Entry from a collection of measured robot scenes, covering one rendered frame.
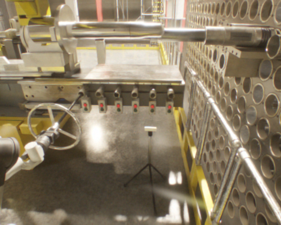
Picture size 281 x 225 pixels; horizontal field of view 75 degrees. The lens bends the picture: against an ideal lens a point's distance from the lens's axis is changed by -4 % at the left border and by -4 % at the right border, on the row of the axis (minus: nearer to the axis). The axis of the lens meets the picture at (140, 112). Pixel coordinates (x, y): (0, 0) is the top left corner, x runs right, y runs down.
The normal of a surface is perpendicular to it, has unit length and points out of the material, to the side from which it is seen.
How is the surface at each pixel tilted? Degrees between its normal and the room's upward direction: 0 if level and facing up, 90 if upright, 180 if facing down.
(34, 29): 90
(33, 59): 90
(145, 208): 0
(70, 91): 90
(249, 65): 90
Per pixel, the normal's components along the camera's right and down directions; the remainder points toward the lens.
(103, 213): 0.00, -0.87
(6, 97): -0.05, 0.49
